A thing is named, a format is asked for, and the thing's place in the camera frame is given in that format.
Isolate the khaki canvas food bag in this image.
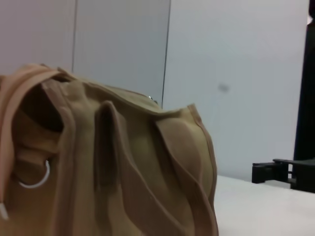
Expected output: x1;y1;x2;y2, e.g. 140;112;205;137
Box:
0;63;220;236

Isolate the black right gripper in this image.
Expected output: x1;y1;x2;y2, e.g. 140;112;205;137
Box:
252;158;315;190

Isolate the silver metal bag ring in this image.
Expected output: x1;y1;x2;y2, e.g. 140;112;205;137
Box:
18;159;52;189

